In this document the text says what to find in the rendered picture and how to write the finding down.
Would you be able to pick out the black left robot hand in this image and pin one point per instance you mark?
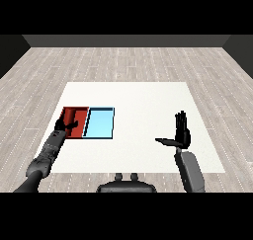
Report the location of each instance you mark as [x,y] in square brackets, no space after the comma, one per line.
[62,124]

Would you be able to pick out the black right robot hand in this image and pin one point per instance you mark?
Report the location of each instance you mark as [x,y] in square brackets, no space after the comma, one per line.
[182,135]

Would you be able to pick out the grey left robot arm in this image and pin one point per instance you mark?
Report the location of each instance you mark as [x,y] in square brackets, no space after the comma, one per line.
[46,155]

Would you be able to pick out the red shallow open box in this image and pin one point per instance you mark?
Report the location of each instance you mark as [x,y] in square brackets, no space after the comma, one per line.
[75,118]

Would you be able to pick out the light blue shallow open box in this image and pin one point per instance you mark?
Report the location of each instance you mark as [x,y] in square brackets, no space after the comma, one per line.
[99,122]

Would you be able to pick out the dark grey robot body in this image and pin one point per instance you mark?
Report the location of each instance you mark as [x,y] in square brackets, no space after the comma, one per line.
[126,185]

